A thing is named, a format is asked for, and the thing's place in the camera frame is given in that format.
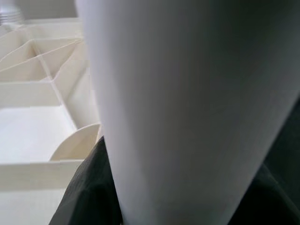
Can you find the white plastic children table top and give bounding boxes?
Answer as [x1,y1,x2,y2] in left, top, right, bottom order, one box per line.
[0,17,103,225]

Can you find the white plastic table leg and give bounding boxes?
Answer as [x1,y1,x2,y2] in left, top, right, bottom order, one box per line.
[75,0,300,225]
[0,0,24,25]

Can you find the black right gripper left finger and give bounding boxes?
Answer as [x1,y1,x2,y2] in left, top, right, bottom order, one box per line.
[48,135,127,225]

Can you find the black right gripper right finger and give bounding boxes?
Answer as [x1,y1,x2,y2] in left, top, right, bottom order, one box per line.
[228,161,300,225]

